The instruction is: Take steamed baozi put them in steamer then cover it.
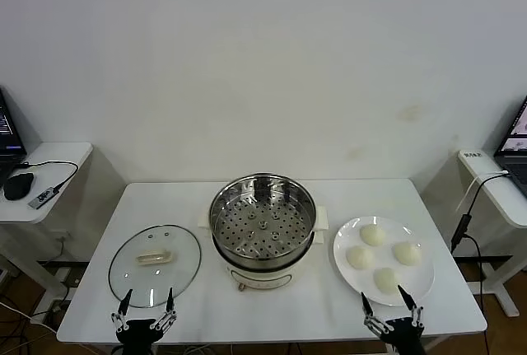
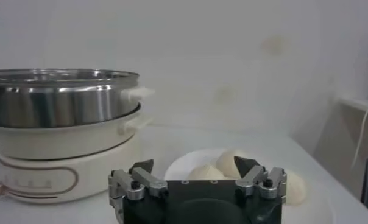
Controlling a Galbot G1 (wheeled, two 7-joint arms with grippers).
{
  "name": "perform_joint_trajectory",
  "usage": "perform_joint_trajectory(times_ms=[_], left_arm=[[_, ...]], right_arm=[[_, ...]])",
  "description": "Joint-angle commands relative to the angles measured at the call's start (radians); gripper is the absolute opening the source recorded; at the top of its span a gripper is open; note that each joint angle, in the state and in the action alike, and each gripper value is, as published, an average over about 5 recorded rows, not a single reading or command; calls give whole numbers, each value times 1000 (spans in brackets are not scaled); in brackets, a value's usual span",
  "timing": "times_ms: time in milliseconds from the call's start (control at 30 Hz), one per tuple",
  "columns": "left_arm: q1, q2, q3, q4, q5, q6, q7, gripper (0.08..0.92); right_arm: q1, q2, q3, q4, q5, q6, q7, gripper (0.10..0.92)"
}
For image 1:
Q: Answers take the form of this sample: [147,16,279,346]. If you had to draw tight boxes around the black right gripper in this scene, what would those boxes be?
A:
[360,283,425,355]

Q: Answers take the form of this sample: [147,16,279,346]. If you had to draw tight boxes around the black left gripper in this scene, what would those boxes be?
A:
[110,287,178,355]

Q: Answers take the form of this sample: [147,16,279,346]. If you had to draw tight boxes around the white steamed baozi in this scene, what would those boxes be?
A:
[372,267,401,293]
[392,241,424,267]
[359,224,387,247]
[344,245,375,269]

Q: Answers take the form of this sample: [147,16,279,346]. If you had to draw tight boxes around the glass lid with cream handle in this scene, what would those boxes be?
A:
[108,223,203,310]

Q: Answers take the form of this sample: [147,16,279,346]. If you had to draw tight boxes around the black computer mouse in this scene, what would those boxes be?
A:
[2,172,34,201]

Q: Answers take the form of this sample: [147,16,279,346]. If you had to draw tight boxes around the stainless steel steamer basket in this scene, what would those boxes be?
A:
[197,172,330,261]

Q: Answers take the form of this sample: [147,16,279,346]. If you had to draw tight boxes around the white round plate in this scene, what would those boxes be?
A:
[332,215,436,306]

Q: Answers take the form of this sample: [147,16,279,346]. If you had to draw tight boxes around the cream electric cooker base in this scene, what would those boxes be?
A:
[197,206,330,292]

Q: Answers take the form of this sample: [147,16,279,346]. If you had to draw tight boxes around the grey USB hub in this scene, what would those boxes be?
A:
[27,185,58,209]

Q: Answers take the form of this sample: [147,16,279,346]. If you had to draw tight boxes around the white side table with mouse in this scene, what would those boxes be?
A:
[0,142,94,302]

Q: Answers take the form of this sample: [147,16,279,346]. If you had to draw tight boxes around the grey laptop with light screen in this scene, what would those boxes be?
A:
[492,95,527,199]

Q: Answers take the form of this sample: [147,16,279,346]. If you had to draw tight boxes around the black laptop with dark screen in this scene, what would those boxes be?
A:
[0,86,28,183]

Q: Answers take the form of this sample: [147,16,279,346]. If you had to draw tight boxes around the black cable with adapter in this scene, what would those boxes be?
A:
[450,170,511,306]

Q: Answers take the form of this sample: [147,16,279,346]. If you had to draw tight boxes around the white flat cable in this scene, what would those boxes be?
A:
[455,169,510,213]

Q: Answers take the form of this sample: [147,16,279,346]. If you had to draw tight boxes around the black USB hub cable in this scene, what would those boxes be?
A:
[16,160,79,191]

